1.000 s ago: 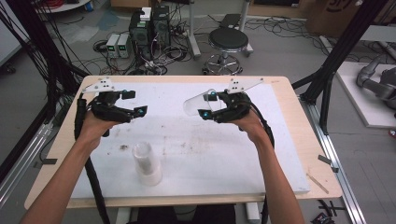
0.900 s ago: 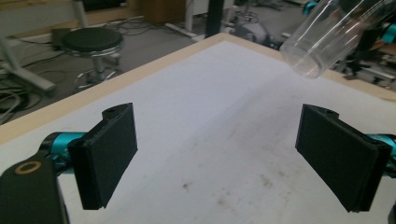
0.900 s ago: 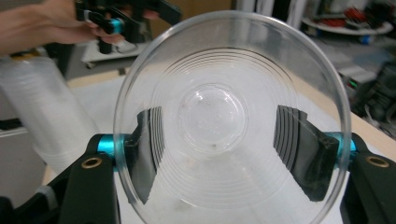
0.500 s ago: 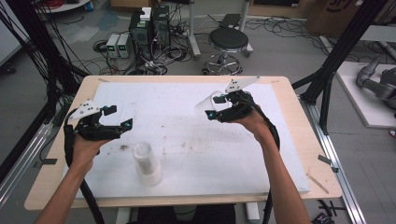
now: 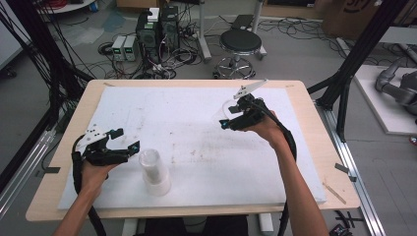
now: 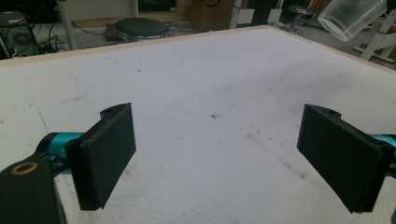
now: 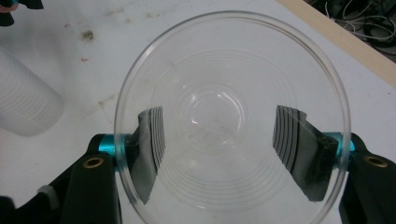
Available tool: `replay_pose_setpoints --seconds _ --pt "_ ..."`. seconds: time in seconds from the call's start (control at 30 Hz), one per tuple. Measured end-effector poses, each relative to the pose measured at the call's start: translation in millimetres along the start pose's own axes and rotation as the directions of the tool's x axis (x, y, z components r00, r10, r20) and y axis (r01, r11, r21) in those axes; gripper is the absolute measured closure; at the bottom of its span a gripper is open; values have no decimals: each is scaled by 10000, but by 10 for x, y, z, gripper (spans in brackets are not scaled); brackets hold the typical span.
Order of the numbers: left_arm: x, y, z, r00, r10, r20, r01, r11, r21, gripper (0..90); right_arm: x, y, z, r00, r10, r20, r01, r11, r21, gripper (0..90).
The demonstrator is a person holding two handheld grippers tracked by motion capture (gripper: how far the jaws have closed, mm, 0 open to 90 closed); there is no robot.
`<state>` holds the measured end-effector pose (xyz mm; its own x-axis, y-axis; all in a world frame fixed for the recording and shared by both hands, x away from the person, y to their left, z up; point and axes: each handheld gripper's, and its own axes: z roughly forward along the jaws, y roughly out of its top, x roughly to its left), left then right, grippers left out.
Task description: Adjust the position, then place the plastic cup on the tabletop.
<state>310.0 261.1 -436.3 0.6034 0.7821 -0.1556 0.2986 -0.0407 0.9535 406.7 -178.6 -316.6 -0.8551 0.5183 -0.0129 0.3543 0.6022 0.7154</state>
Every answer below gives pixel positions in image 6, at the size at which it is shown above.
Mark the black metal frame post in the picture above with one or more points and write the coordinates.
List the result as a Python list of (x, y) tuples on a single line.
[(263, 12)]

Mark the cardboard box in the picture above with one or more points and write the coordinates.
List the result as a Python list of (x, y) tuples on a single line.
[(211, 14)]

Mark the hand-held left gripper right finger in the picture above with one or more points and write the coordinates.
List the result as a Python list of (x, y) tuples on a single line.
[(342, 155)]

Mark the black round stool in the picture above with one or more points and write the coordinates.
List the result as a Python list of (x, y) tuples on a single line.
[(141, 28)]

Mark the white foam mat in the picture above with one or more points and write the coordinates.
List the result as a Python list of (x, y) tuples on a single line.
[(202, 93)]

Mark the black computer tower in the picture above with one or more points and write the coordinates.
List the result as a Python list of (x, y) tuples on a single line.
[(18, 37)]

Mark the white metal stand leg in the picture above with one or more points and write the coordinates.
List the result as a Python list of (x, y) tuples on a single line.
[(67, 25), (134, 7)]

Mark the white metal stand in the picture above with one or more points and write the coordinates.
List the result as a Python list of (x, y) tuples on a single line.
[(376, 40)]

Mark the clear plastic cup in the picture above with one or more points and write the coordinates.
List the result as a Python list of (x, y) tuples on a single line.
[(351, 18)]

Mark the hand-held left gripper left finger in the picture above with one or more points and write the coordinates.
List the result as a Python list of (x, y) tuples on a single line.
[(102, 155)]

